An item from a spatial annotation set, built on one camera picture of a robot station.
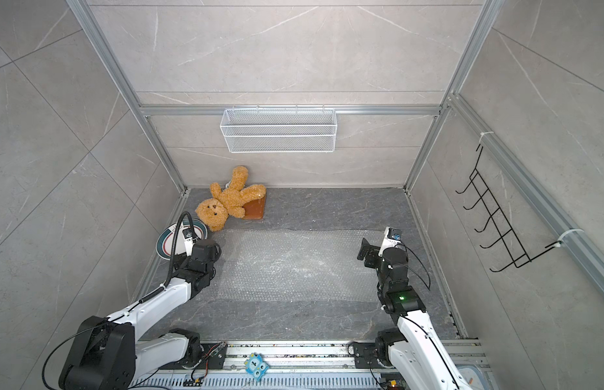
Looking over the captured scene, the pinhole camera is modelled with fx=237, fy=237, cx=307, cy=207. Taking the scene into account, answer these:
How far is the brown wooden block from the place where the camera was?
1075 millimetres

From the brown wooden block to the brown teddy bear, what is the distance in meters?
0.01

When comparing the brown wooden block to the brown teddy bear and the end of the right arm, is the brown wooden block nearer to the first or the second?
the brown teddy bear

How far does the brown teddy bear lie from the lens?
40.5 inches
